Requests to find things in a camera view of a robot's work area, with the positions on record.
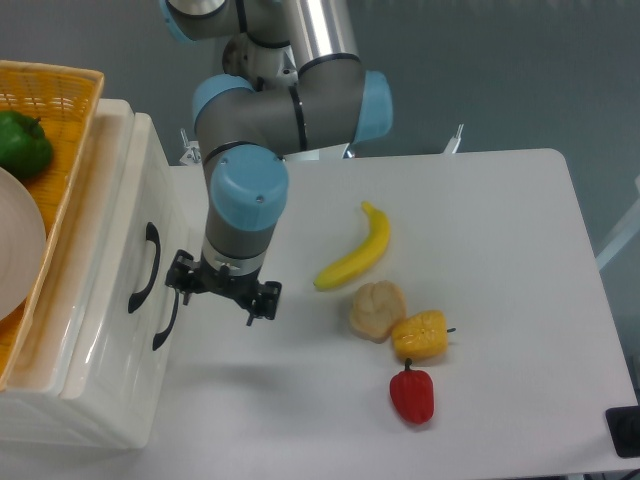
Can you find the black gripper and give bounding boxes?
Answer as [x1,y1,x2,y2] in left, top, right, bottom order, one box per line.
[165,249,282,326]

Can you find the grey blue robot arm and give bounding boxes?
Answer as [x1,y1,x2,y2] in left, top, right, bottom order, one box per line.
[160,1,393,320]

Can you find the white drawer cabinet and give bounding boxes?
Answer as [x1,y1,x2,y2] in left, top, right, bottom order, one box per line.
[0,98,174,451]

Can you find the yellow banana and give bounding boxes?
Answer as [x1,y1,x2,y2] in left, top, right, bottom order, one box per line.
[313,201,391,291]

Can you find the pale bread roll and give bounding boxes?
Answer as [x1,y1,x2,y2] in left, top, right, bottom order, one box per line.
[349,280,407,343]

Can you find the yellow bell pepper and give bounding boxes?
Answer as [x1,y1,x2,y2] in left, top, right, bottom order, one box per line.
[391,310,456,361]

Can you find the white plate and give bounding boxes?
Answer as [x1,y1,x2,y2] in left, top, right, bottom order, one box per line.
[1,169,46,320]

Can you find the red bell pepper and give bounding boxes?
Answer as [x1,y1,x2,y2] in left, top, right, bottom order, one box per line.
[389,358,435,425]

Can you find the green bell pepper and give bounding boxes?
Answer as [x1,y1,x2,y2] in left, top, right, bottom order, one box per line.
[1,110,53,180]

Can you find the orange woven basket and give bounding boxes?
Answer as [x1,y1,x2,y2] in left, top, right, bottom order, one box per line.
[1,60,104,389]

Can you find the black device at table edge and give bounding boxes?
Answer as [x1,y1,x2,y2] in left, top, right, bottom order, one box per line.
[605,406,640,458]

